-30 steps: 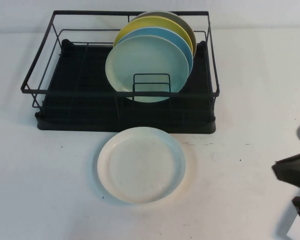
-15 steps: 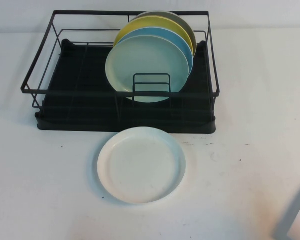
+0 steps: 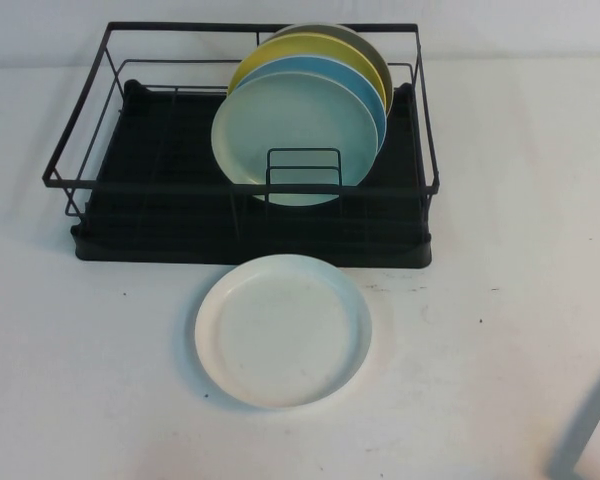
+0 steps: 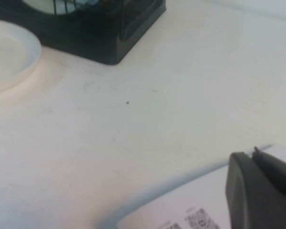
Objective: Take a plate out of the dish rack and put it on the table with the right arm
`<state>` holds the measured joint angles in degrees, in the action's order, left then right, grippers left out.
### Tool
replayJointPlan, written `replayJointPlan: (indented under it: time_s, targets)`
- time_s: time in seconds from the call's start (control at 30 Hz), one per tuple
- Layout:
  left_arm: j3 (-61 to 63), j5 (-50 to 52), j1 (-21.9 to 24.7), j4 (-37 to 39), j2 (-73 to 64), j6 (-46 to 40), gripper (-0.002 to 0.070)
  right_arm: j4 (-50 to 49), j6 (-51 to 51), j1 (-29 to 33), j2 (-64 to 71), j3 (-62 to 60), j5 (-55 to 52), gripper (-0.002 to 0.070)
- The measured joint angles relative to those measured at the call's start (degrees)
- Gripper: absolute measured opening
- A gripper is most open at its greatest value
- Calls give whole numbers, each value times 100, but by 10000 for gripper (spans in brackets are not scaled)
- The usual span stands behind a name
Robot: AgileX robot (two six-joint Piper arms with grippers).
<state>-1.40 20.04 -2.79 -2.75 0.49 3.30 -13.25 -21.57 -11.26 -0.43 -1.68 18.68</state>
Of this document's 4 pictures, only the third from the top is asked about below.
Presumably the blue round plate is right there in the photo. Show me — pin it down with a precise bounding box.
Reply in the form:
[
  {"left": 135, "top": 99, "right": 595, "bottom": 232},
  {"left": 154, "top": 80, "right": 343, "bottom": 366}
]
[{"left": 237, "top": 54, "right": 388, "bottom": 151}]

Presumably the grey round plate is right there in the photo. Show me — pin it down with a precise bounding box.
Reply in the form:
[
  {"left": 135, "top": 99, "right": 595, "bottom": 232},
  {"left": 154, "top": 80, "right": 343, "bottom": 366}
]
[{"left": 268, "top": 22, "right": 395, "bottom": 116}]

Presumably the yellow round plate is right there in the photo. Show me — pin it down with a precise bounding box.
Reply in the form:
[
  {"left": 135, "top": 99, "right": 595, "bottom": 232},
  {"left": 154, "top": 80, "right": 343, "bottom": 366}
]
[{"left": 227, "top": 34, "right": 387, "bottom": 116}]

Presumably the light green round plate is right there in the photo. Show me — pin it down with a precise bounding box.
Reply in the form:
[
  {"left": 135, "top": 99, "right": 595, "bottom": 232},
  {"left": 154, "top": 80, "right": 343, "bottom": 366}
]
[{"left": 210, "top": 70, "right": 381, "bottom": 208}]

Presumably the black wire dish rack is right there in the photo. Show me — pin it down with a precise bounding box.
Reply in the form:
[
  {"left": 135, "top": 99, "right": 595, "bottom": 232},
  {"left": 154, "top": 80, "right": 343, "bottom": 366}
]
[{"left": 40, "top": 19, "right": 440, "bottom": 242}]

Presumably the white round plate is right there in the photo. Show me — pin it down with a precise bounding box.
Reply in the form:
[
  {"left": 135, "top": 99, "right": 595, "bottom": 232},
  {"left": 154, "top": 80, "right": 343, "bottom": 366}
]
[{"left": 194, "top": 254, "right": 374, "bottom": 409}]

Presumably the black plastic drip tray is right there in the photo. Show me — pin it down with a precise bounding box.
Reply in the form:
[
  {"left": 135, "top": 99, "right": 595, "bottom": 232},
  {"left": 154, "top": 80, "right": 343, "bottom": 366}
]
[{"left": 69, "top": 77, "right": 434, "bottom": 274}]

